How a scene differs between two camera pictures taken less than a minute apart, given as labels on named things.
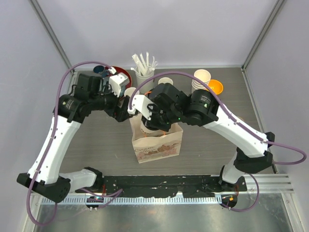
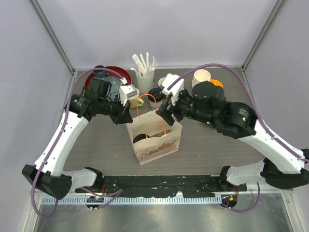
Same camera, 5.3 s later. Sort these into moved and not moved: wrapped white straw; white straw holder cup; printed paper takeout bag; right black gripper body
Moved: right black gripper body
Not moved: wrapped white straw; white straw holder cup; printed paper takeout bag
